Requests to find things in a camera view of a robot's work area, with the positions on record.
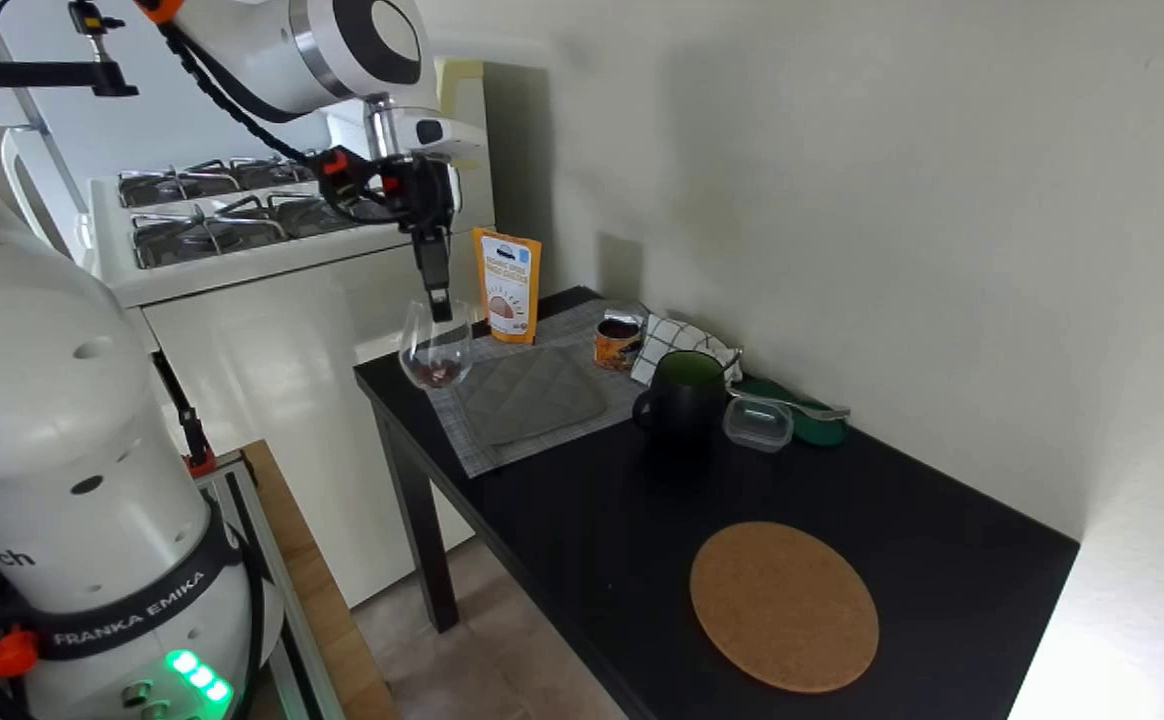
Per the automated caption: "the white checkered dish towel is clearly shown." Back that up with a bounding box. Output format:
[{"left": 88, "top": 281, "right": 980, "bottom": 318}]
[{"left": 623, "top": 310, "right": 749, "bottom": 394}]

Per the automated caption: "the round cork trivet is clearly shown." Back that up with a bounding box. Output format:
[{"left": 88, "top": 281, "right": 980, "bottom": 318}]
[{"left": 685, "top": 518, "right": 886, "bottom": 697}]

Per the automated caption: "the grey woven placemat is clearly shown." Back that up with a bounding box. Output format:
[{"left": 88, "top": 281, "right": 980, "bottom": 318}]
[{"left": 425, "top": 293, "right": 652, "bottom": 482}]

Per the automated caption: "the white stove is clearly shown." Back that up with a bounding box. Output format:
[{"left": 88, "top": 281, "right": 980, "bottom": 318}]
[{"left": 0, "top": 40, "right": 507, "bottom": 614}]

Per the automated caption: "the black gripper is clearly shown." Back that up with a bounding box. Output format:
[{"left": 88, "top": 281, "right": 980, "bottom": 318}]
[{"left": 387, "top": 153, "right": 464, "bottom": 328}]

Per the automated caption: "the orange dried mango bag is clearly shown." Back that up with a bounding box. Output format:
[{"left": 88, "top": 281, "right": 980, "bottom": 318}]
[{"left": 474, "top": 223, "right": 547, "bottom": 354}]

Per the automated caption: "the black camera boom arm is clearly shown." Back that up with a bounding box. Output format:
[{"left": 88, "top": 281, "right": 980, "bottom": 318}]
[{"left": 0, "top": 0, "right": 149, "bottom": 99}]

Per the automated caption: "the grey quilted pot holder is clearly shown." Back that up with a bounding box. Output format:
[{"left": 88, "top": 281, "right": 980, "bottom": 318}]
[{"left": 464, "top": 339, "right": 616, "bottom": 454}]

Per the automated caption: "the green plastic lid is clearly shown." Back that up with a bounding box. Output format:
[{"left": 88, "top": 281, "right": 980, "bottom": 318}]
[{"left": 738, "top": 376, "right": 858, "bottom": 454}]

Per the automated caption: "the black stove grate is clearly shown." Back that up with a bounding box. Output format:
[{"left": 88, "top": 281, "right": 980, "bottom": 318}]
[
  {"left": 129, "top": 184, "right": 413, "bottom": 271},
  {"left": 112, "top": 153, "right": 345, "bottom": 211}
]

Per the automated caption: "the black rod with red clamp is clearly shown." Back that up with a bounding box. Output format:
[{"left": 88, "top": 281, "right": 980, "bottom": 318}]
[{"left": 149, "top": 348, "right": 222, "bottom": 483}]

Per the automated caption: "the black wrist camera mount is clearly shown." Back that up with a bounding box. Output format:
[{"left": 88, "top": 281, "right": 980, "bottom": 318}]
[{"left": 318, "top": 140, "right": 405, "bottom": 229}]

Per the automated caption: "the clear plastic container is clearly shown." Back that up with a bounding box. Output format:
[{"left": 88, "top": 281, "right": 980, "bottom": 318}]
[{"left": 720, "top": 394, "right": 800, "bottom": 461}]

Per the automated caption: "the clear glass cup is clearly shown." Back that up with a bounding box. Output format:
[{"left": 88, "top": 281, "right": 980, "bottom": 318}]
[{"left": 396, "top": 301, "right": 479, "bottom": 398}]

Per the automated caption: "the small orange cup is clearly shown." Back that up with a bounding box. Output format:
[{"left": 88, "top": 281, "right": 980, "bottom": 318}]
[{"left": 592, "top": 318, "right": 649, "bottom": 373}]

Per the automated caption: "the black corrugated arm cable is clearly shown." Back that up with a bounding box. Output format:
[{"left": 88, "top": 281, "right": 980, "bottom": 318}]
[{"left": 156, "top": 15, "right": 347, "bottom": 171}]

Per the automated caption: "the dark green mug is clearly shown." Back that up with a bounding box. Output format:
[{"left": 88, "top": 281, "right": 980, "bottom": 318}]
[{"left": 633, "top": 348, "right": 734, "bottom": 461}]

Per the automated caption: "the wooden base board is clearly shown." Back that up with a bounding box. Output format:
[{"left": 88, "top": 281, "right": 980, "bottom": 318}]
[{"left": 238, "top": 441, "right": 402, "bottom": 720}]

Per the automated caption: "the black table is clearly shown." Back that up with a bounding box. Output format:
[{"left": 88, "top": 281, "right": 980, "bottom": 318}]
[{"left": 354, "top": 285, "right": 1083, "bottom": 720}]

